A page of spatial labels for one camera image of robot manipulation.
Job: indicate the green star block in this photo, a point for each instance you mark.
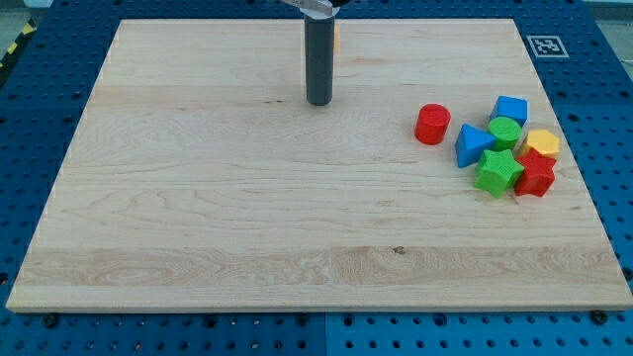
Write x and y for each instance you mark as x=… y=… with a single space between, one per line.
x=497 y=171

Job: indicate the red star block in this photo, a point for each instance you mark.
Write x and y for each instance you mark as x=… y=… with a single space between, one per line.
x=537 y=176

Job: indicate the light wooden board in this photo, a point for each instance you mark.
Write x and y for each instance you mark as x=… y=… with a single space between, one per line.
x=199 y=179

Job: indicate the red cylinder block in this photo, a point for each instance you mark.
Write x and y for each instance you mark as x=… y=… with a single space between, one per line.
x=432 y=123

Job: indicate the yellow block behind tool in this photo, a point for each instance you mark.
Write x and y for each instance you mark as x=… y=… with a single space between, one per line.
x=336 y=36

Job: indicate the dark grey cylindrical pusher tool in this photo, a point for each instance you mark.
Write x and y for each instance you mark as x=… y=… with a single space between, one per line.
x=319 y=46

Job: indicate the blue triangle block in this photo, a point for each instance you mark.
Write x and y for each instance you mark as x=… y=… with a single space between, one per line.
x=471 y=144

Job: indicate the green cylinder block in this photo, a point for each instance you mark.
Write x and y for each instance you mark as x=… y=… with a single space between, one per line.
x=506 y=131

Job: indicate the blue cube block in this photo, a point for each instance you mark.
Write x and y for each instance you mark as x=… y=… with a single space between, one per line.
x=512 y=108

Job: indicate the yellow hexagon block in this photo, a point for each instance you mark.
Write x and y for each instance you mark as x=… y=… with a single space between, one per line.
x=543 y=141

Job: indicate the white fiducial marker tag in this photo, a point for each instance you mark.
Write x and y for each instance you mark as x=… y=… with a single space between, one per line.
x=545 y=46

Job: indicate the black bolt front left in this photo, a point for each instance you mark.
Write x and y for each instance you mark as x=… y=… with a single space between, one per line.
x=50 y=320

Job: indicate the black bolt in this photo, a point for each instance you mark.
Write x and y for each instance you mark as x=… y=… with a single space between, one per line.
x=599 y=317
x=50 y=320

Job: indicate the black bolt front right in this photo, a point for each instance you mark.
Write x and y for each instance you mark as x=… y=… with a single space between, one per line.
x=599 y=317

